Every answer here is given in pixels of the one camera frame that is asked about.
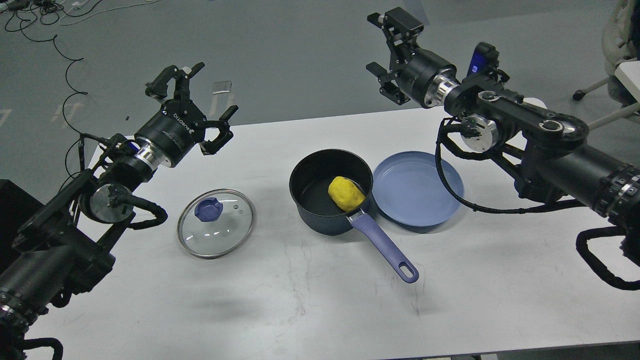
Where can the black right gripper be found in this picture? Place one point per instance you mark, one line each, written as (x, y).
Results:
(414, 73)

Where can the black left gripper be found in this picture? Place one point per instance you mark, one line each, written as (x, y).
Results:
(171, 130)

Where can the glass lid purple knob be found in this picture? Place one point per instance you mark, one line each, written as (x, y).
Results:
(216, 223)

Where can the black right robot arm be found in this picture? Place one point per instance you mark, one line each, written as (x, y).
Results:
(544, 151)

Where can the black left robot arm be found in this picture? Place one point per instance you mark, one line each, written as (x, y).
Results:
(64, 248)

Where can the grey floor outlet plate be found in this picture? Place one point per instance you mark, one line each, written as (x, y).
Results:
(221, 87)

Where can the blue plate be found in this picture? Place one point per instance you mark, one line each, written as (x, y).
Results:
(409, 191)

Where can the black box at left edge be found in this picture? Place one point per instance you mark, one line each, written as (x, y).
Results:
(16, 207)

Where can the dark blue saucepan purple handle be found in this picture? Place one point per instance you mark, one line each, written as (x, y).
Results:
(309, 188)

